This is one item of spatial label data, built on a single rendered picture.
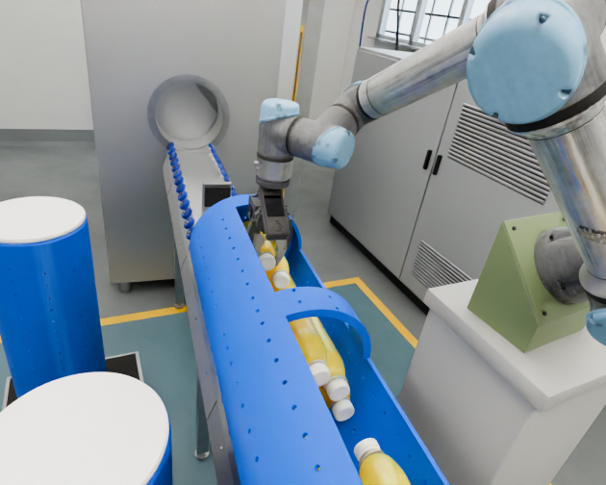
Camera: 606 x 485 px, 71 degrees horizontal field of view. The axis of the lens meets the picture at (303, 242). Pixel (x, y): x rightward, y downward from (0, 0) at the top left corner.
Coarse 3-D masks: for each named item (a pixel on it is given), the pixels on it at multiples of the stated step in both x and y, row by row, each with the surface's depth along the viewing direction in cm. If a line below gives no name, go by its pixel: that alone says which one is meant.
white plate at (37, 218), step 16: (0, 208) 123; (16, 208) 124; (32, 208) 126; (48, 208) 127; (64, 208) 128; (80, 208) 130; (0, 224) 116; (16, 224) 117; (32, 224) 118; (48, 224) 119; (64, 224) 120; (80, 224) 122; (0, 240) 110; (16, 240) 111; (32, 240) 112
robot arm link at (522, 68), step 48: (528, 0) 43; (576, 0) 43; (480, 48) 46; (528, 48) 43; (576, 48) 41; (480, 96) 49; (528, 96) 45; (576, 96) 45; (576, 144) 49; (576, 192) 52; (576, 240) 58
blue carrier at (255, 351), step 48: (192, 240) 105; (240, 240) 89; (240, 288) 78; (240, 336) 70; (288, 336) 65; (336, 336) 92; (240, 384) 64; (288, 384) 58; (384, 384) 76; (240, 432) 60; (288, 432) 54; (336, 432) 51; (384, 432) 74; (240, 480) 59; (288, 480) 50; (336, 480) 47; (432, 480) 64
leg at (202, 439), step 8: (200, 392) 154; (200, 400) 157; (200, 408) 159; (200, 416) 161; (200, 424) 163; (200, 432) 166; (208, 432) 167; (200, 440) 168; (208, 440) 169; (200, 448) 171; (208, 448) 172; (200, 456) 174
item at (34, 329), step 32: (0, 256) 112; (32, 256) 113; (64, 256) 119; (0, 288) 117; (32, 288) 118; (64, 288) 123; (0, 320) 125; (32, 320) 123; (64, 320) 128; (96, 320) 142; (32, 352) 128; (64, 352) 133; (96, 352) 145; (32, 384) 135
